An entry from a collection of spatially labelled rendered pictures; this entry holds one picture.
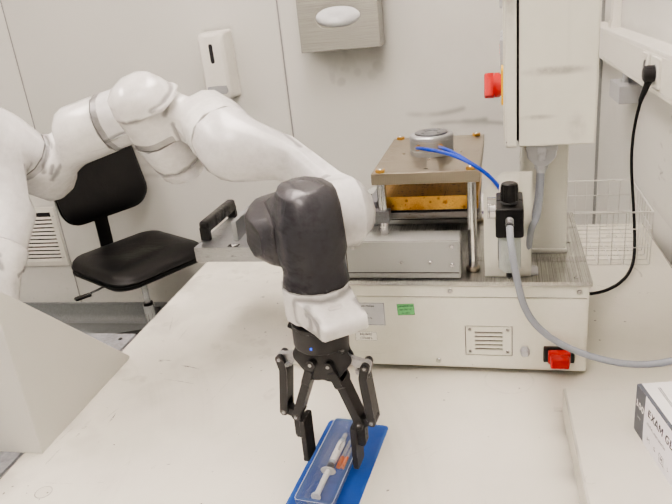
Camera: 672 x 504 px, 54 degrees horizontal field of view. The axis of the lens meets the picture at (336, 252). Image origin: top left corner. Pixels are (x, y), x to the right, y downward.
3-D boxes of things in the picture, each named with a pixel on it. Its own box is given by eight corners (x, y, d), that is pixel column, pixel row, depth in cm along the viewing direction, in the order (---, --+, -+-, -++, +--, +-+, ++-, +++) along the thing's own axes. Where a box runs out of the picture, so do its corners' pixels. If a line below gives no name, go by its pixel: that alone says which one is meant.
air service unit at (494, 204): (521, 251, 108) (521, 164, 103) (524, 290, 95) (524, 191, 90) (489, 252, 109) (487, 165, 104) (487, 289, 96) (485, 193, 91)
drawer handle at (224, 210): (237, 216, 143) (235, 198, 141) (210, 241, 129) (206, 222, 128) (229, 216, 143) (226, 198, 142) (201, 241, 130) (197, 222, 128)
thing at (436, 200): (482, 183, 131) (481, 135, 127) (478, 220, 111) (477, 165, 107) (396, 185, 135) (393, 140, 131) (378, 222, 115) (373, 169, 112)
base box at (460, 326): (568, 291, 142) (570, 216, 136) (588, 389, 108) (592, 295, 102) (329, 289, 155) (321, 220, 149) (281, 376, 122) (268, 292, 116)
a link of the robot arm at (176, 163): (93, 82, 124) (177, 50, 120) (142, 145, 136) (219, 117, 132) (76, 150, 111) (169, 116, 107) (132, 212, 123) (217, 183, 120)
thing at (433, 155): (517, 177, 132) (517, 112, 127) (520, 231, 104) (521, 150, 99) (397, 181, 138) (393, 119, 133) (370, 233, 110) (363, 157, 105)
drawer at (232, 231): (366, 224, 141) (363, 189, 138) (343, 265, 121) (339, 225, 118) (237, 227, 148) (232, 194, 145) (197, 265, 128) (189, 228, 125)
